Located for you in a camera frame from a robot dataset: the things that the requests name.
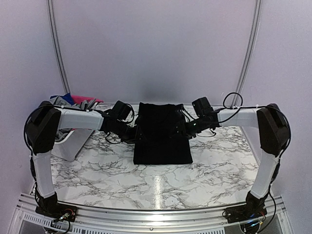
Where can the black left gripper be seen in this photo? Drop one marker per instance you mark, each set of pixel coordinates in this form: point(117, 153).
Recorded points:
point(134, 138)

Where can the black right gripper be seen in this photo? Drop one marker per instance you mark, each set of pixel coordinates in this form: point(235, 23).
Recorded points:
point(182, 127)

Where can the black t-shirt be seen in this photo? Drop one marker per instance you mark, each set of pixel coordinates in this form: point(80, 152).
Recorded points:
point(159, 142)

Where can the grey garment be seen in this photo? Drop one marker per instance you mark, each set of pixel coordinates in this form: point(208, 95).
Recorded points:
point(85, 105)

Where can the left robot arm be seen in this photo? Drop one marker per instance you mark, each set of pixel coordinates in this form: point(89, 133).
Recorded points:
point(40, 130)

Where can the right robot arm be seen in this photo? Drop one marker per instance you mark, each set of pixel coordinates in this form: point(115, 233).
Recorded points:
point(274, 135)

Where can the white plastic laundry basket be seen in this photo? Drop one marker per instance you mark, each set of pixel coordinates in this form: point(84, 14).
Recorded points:
point(71, 145)

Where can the pink garment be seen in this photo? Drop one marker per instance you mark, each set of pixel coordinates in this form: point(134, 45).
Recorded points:
point(80, 99)

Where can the blue garment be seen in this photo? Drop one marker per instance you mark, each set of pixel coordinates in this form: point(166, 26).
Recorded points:
point(66, 98)

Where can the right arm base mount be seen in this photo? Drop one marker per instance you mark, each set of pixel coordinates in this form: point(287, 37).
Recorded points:
point(243, 213)

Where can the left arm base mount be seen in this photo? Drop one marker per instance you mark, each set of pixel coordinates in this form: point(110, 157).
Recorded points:
point(60, 212)

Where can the aluminium front frame rail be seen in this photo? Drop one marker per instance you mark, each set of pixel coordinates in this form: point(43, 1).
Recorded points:
point(97, 220)

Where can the right aluminium corner post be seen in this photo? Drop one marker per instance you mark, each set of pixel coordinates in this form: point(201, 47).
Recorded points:
point(250, 45)

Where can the aluminium corner post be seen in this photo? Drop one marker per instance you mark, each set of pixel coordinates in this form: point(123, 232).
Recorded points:
point(250, 45)
point(56, 46)

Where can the left aluminium corner post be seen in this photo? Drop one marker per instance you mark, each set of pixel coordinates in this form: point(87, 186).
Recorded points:
point(56, 46)

